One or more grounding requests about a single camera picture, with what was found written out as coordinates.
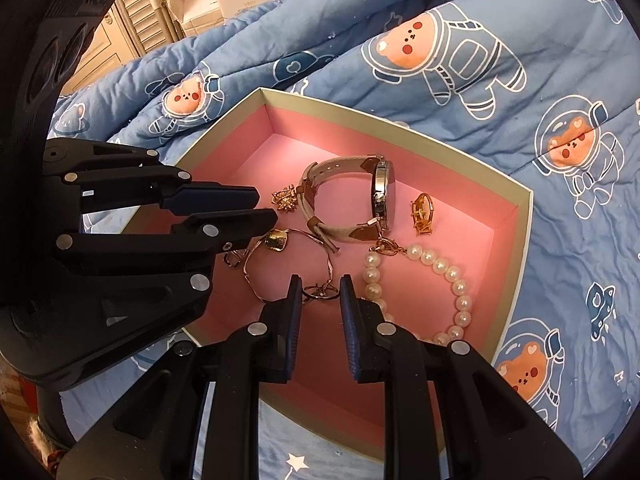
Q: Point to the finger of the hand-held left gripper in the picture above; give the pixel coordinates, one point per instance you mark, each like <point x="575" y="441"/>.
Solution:
<point x="225" y="227"/>
<point x="215" y="198"/>

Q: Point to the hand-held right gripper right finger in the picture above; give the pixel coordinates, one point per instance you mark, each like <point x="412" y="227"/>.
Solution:
<point x="351" y="332"/>

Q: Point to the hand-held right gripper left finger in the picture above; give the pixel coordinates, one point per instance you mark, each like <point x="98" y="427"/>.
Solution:
<point x="295" y="327"/>

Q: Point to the thin silver bangle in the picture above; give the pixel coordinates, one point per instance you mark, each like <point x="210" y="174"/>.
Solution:
<point x="276" y="241"/>

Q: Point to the pink lined jewelry box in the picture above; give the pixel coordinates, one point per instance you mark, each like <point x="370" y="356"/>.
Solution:
<point x="450" y="260"/>

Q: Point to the gold star-shaped earring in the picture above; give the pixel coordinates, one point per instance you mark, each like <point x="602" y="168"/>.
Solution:
<point x="285" y="201"/>

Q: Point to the gold oval earring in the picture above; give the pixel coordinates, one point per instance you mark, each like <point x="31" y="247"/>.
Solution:
<point x="422" y="212"/>

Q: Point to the blue printed astronaut blanket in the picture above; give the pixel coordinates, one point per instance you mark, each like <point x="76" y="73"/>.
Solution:
<point x="500" y="35"/>

